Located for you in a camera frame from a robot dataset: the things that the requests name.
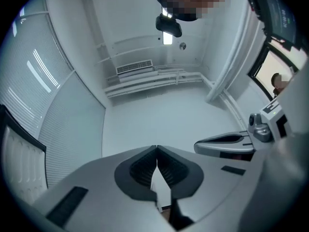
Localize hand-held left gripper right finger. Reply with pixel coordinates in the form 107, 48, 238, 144
157, 145, 262, 232

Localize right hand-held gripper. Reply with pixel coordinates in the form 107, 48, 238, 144
194, 98, 290, 158

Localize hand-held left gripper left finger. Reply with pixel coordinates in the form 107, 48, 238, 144
32, 145, 175, 232

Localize black window frame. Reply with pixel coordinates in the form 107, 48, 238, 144
247, 42, 305, 100

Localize glass partition with blinds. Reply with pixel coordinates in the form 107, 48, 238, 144
0, 0, 107, 190

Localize ceiling light strip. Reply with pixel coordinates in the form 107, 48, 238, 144
163, 11, 173, 45

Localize black head camera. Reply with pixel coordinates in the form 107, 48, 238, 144
155, 13, 183, 38

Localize black recorder with screen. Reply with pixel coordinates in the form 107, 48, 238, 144
243, 0, 297, 52

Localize white vertical pipes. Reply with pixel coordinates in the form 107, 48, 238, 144
218, 88, 249, 130

